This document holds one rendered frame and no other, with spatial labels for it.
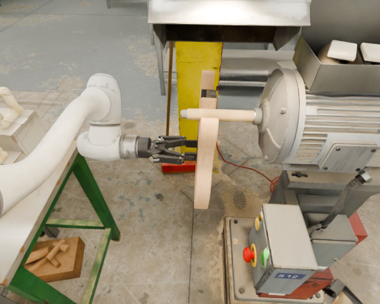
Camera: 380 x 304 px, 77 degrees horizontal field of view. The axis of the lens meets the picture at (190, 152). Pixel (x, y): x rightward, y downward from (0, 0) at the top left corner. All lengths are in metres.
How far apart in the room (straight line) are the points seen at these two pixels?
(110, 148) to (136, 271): 1.09
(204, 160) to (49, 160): 0.38
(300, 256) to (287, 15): 0.49
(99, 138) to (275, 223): 0.59
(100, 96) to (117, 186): 1.41
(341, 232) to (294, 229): 0.32
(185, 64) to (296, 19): 1.10
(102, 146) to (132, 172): 1.36
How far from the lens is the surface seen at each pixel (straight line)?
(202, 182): 0.71
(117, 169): 2.24
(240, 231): 1.53
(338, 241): 0.93
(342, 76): 0.59
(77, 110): 0.70
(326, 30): 0.70
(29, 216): 0.99
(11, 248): 0.95
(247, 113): 0.67
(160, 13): 0.52
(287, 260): 0.60
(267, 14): 0.53
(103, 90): 0.81
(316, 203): 0.81
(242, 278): 1.44
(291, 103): 0.58
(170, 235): 1.82
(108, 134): 0.84
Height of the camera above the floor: 1.65
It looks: 46 degrees down
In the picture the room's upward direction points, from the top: straight up
